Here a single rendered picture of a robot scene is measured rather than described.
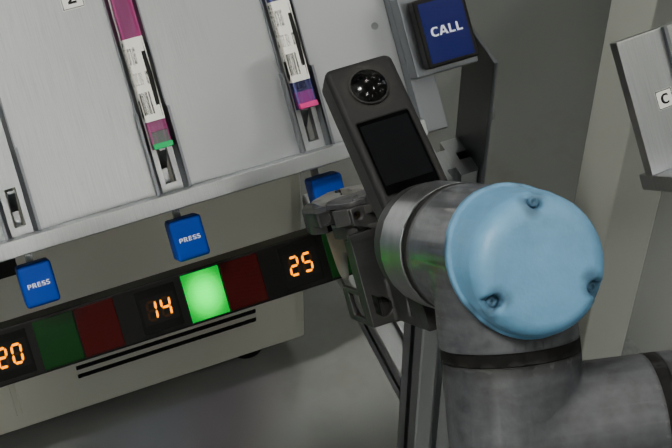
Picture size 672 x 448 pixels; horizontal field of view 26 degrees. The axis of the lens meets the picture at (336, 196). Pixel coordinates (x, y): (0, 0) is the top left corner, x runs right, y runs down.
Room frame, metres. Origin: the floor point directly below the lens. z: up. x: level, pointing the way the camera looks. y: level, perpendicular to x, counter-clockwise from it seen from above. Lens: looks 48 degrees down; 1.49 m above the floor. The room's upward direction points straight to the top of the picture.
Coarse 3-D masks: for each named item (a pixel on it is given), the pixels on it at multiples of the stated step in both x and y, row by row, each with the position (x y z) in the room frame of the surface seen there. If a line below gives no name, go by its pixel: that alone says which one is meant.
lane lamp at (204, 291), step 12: (180, 276) 0.66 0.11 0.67; (192, 276) 0.67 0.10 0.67; (204, 276) 0.67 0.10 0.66; (216, 276) 0.67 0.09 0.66; (192, 288) 0.66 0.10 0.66; (204, 288) 0.66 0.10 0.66; (216, 288) 0.66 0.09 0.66; (192, 300) 0.65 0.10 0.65; (204, 300) 0.65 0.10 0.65; (216, 300) 0.66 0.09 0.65; (192, 312) 0.65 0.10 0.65; (204, 312) 0.65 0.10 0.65; (216, 312) 0.65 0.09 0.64
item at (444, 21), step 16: (448, 0) 0.81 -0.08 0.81; (432, 16) 0.79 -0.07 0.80; (448, 16) 0.80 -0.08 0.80; (464, 16) 0.80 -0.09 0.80; (432, 32) 0.79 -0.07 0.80; (448, 32) 0.79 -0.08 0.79; (464, 32) 0.79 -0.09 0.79; (432, 48) 0.78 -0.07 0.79; (448, 48) 0.78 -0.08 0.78; (464, 48) 0.78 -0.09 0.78
